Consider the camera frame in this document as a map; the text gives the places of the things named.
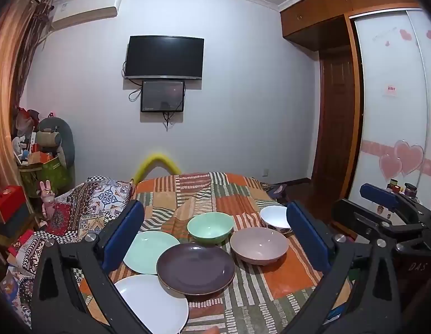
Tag dark purple plate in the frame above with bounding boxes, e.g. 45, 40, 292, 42
156, 242, 236, 297

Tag mauve pink bowl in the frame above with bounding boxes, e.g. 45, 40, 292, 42
230, 227, 290, 266

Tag large pink heart stickers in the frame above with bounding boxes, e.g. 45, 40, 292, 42
379, 140, 425, 179

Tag brown wooden door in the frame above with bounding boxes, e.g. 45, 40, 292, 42
311, 50, 356, 210

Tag red box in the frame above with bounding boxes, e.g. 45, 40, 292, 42
0, 185, 27, 223

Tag green paper bag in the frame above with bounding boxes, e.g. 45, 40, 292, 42
19, 155, 75, 199

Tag striped orange patchwork blanket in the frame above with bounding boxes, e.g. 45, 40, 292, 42
74, 171, 352, 334

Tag orange curtain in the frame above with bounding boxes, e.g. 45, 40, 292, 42
0, 0, 55, 195

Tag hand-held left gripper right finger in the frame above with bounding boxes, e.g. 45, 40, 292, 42
271, 200, 401, 334

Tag mint green bowl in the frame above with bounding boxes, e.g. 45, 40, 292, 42
187, 212, 234, 244

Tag small black wall monitor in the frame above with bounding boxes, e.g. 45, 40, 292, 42
141, 80, 186, 113

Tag pink rabbit figurine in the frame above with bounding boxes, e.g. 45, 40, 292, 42
39, 180, 57, 218

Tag patterned checkered quilt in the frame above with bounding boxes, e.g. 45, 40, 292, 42
7, 176, 136, 321

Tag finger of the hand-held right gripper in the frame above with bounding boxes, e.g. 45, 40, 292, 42
331, 198, 394, 241
359, 183, 429, 217

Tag mint green plate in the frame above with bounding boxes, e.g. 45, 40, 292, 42
122, 230, 181, 275

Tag yellow foam tube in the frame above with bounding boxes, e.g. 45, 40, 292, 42
132, 152, 182, 185

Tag black wall television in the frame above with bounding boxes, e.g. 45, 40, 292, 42
124, 35, 205, 80

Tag white plate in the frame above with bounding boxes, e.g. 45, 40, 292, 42
114, 274, 190, 334

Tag white air conditioner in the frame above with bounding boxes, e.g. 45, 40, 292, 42
50, 5, 119, 30

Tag white sliding wardrobe door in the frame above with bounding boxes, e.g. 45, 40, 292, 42
347, 7, 431, 213

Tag wooden overhead cabinet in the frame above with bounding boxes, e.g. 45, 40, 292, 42
280, 0, 431, 51

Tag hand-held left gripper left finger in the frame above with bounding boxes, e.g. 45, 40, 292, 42
30, 200, 157, 334

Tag white bowl with brown dots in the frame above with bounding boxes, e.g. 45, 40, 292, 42
260, 205, 293, 234

